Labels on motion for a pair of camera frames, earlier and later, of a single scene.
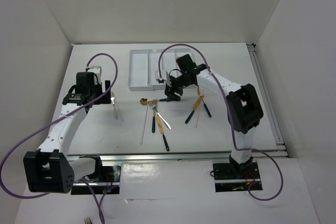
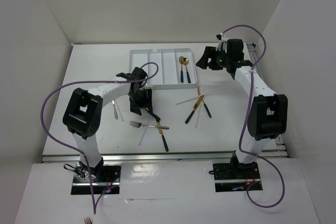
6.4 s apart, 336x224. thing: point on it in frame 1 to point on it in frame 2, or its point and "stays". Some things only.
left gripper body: [96, 91] to [139, 99]
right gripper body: [177, 84] to [219, 59]
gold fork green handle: [205, 106] stays
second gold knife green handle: [161, 130] stays
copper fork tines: [87, 221] stays
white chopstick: [196, 126] stays
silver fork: [112, 98] stays
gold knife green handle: [195, 108] stays
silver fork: [153, 106] to [139, 125]
